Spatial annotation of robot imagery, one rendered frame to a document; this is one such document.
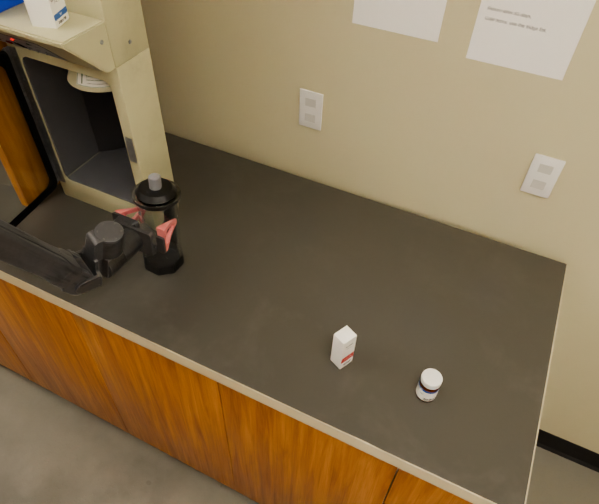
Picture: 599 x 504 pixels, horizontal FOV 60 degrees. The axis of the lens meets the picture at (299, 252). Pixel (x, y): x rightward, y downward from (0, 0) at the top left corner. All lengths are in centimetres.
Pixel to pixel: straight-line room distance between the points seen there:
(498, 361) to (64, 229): 116
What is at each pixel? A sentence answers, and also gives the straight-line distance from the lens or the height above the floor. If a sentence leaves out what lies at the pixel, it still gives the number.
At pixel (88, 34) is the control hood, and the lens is 114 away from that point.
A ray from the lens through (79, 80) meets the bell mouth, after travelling 135.
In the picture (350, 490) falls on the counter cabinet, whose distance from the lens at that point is 145.
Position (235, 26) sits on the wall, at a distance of 153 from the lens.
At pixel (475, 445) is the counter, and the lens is 116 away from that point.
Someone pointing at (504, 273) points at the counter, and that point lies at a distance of 146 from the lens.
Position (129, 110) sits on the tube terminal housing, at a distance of 127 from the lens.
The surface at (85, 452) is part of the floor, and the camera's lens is 223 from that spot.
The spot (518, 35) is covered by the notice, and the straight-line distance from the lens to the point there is 128.
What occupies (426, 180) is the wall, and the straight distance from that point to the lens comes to 151.
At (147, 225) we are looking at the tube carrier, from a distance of 125.
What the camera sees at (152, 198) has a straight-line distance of 120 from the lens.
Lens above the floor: 195
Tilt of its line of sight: 47 degrees down
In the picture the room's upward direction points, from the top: 2 degrees clockwise
